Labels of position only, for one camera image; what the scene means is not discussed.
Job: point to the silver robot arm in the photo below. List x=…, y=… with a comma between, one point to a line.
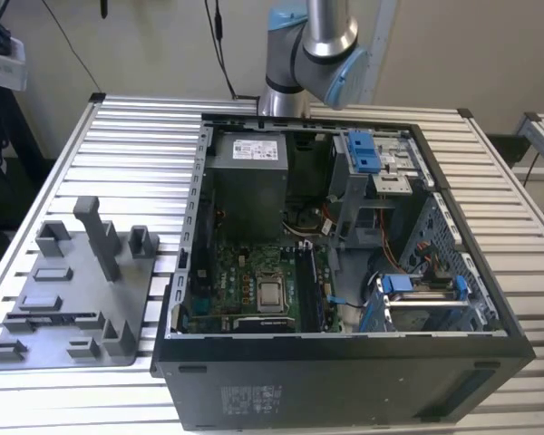
x=326, y=27

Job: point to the grey power supply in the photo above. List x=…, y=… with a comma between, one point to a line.
x=249, y=199

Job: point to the green motherboard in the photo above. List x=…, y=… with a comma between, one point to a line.
x=229, y=272

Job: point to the black case fan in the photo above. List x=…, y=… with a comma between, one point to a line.
x=205, y=244

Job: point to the silver CPU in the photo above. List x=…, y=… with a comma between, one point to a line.
x=271, y=297

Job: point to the grey metal drive cage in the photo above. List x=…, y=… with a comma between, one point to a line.
x=351, y=195

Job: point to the black graphics card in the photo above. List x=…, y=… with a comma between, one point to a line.
x=263, y=324

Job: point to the blue drive latch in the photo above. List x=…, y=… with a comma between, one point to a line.
x=360, y=149

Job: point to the hard disk blue carrier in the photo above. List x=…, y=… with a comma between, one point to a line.
x=396, y=284

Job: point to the perforated metal disk bay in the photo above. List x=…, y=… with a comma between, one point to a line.
x=435, y=213

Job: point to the black PC case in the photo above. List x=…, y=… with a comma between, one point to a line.
x=299, y=389

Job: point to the grey parts rack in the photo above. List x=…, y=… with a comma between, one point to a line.
x=86, y=290

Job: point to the black table corner cap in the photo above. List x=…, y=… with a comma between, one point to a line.
x=465, y=113
x=97, y=96

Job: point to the small black hanging object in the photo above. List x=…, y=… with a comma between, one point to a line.
x=103, y=8

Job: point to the grey white device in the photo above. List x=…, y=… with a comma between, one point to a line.
x=2, y=68

